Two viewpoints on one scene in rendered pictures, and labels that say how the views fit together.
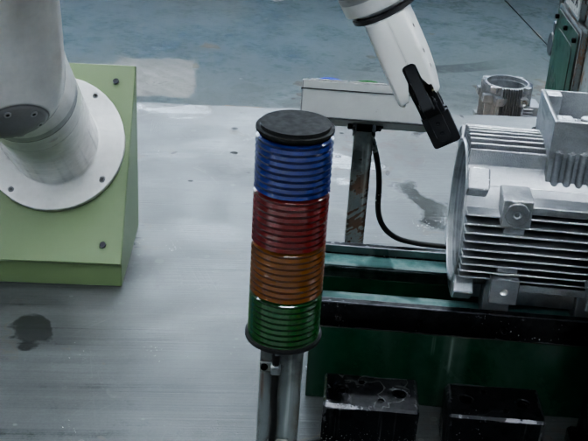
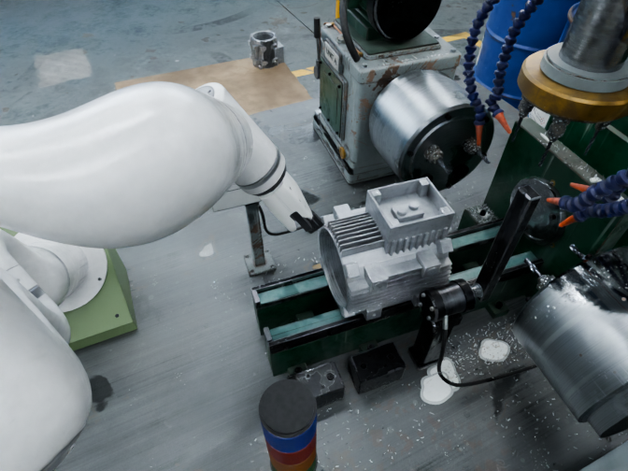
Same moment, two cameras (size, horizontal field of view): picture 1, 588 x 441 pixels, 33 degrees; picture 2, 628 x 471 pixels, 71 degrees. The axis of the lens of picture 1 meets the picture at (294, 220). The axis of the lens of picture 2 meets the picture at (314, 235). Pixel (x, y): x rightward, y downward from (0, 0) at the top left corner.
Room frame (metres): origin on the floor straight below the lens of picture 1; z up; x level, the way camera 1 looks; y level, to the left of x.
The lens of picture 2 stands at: (0.53, 0.04, 1.67)
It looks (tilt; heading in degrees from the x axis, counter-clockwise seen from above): 47 degrees down; 339
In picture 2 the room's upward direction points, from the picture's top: straight up
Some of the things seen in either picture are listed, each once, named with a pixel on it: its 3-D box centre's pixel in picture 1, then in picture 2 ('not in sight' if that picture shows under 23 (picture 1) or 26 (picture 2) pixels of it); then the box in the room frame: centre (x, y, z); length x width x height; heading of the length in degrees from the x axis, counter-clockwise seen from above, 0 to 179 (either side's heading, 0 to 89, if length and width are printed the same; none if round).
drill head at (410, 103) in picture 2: not in sight; (418, 121); (1.34, -0.56, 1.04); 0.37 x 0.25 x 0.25; 178
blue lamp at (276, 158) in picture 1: (293, 159); (289, 417); (0.70, 0.00, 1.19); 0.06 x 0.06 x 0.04
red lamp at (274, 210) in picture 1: (290, 212); (290, 431); (0.70, 0.00, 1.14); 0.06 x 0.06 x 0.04
